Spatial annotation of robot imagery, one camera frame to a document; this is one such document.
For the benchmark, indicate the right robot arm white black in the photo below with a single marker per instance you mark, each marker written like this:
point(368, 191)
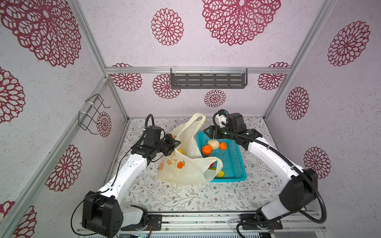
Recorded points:
point(300, 185)

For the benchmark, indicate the yellow lemon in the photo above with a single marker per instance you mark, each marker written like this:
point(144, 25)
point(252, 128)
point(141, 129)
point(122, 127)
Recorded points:
point(220, 174)

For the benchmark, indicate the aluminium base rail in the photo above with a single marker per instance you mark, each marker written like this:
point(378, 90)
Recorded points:
point(226, 222)

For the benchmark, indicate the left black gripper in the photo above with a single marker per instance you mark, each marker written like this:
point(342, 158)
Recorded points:
point(172, 143)

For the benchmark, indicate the black wire wall rack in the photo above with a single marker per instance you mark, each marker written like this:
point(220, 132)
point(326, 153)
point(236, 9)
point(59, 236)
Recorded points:
point(95, 119)

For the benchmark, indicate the teal plastic basket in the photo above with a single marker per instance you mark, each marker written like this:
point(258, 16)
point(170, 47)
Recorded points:
point(231, 158)

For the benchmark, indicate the beige round fruit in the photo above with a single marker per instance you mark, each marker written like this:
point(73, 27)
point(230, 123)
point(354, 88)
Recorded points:
point(214, 144)

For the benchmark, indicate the cream plastic bag orange print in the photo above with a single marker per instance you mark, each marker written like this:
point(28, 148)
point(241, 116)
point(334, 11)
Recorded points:
point(181, 166)

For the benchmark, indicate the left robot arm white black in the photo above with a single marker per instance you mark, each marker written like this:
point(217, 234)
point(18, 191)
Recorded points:
point(101, 213)

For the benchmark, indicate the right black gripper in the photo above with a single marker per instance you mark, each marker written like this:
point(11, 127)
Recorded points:
point(213, 128)

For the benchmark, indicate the grey slotted wall shelf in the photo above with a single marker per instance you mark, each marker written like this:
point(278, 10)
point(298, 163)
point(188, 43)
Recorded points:
point(211, 80)

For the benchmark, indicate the orange tangerine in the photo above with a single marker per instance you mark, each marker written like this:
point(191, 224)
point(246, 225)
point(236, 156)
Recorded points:
point(223, 146)
point(206, 150)

